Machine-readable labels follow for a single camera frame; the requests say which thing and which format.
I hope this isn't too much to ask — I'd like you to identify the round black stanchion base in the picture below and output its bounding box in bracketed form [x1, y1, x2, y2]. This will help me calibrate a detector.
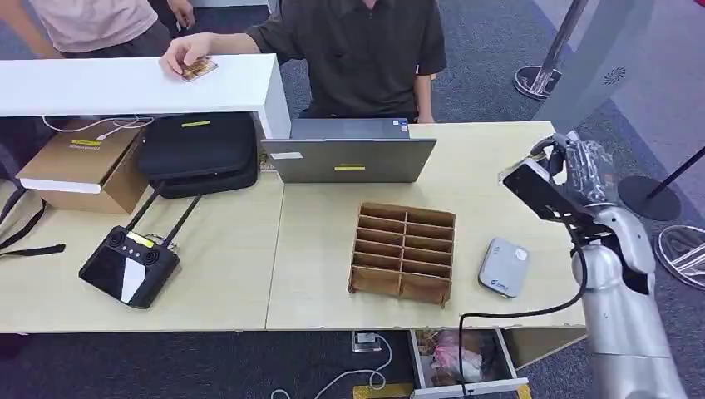
[616, 174, 683, 223]

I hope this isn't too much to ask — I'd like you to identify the brown cardboard box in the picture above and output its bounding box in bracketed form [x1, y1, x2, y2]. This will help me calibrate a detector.
[15, 116, 150, 216]

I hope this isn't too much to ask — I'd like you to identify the white shelf board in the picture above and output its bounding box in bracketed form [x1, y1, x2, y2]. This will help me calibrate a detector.
[0, 53, 293, 140]

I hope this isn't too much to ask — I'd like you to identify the person in dark shirt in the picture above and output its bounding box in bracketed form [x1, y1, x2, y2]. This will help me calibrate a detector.
[244, 0, 448, 121]

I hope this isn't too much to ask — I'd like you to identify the round glossy stand base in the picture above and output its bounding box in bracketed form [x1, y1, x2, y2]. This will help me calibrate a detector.
[653, 224, 705, 291]

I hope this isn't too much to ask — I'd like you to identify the chrome stanchion pole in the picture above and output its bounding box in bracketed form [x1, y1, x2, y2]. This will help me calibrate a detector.
[535, 0, 589, 86]

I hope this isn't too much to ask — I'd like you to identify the yellow floor tape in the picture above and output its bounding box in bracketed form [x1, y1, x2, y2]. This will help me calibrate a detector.
[352, 382, 415, 399]

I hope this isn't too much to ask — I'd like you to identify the black camera cable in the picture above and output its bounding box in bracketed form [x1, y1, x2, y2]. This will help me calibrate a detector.
[457, 223, 589, 399]

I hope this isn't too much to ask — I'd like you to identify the pale-shirt person's left hand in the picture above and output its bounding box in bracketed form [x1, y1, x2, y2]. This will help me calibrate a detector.
[166, 0, 197, 30]

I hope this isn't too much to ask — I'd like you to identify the person's right hand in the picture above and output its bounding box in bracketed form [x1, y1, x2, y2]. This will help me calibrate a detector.
[158, 32, 214, 79]

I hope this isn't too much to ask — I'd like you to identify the grey slanted panel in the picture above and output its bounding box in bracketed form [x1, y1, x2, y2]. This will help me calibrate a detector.
[530, 0, 660, 136]

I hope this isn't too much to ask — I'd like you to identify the black carry bag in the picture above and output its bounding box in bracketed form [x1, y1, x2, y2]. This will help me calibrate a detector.
[135, 111, 261, 200]

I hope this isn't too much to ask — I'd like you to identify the pink plastic bag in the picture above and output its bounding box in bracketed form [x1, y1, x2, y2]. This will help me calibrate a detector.
[431, 330, 485, 385]

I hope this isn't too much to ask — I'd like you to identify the round chrome stanchion base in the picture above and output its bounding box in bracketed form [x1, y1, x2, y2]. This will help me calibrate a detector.
[513, 65, 564, 102]

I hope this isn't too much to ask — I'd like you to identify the black remote controller with antennas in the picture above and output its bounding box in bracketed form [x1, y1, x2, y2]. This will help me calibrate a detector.
[77, 184, 203, 311]

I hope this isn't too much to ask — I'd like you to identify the black stanchion pole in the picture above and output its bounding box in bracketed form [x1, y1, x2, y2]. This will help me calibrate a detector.
[646, 144, 705, 200]

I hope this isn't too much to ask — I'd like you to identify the black strap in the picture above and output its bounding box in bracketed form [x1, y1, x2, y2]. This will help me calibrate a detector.
[0, 169, 67, 259]

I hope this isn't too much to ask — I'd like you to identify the grey laptop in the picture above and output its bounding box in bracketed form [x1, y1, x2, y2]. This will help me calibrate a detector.
[260, 116, 438, 185]

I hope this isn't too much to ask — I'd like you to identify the metal floor socket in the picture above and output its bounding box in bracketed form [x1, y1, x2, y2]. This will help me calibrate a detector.
[350, 331, 382, 354]

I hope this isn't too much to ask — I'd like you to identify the white floor cable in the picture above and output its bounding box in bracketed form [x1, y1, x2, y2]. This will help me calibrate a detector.
[269, 332, 394, 399]

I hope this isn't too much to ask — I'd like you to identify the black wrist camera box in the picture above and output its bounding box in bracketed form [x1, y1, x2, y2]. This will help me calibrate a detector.
[501, 158, 599, 227]

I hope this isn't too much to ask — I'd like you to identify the small grey square device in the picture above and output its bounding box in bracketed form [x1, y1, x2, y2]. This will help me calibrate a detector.
[477, 237, 531, 301]

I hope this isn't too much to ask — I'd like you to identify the white cable on cardboard box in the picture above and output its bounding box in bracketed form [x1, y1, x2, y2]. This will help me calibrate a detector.
[42, 114, 155, 142]

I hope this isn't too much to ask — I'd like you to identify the person in pale shirt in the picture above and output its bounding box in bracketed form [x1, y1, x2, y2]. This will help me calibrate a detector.
[27, 0, 173, 60]

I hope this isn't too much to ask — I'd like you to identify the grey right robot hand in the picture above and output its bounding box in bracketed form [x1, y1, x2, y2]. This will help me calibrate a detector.
[530, 131, 618, 207]

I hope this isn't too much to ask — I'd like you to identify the wooden compartment card box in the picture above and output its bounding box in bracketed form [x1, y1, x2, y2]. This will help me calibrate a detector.
[347, 201, 457, 309]

